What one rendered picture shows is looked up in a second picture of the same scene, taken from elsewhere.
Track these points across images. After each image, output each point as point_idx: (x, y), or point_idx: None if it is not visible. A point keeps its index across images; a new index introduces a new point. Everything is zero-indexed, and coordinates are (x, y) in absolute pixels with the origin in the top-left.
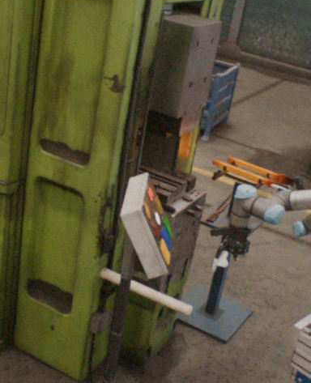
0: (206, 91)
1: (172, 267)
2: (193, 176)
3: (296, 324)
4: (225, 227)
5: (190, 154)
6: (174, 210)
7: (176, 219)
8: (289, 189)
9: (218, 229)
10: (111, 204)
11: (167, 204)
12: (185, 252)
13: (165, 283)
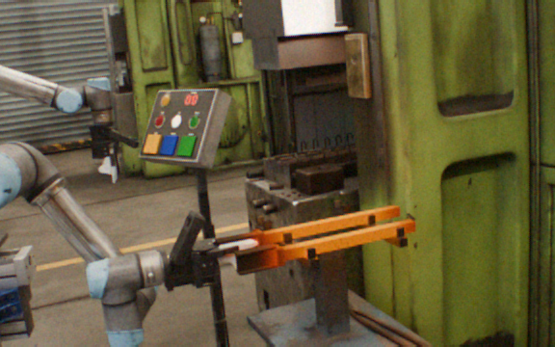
0: (278, 11)
1: (268, 285)
2: (309, 173)
3: (31, 247)
4: (119, 132)
5: (397, 174)
6: (247, 173)
7: (250, 194)
8: (208, 242)
9: (127, 135)
10: (260, 138)
11: (259, 169)
12: (284, 290)
13: (263, 300)
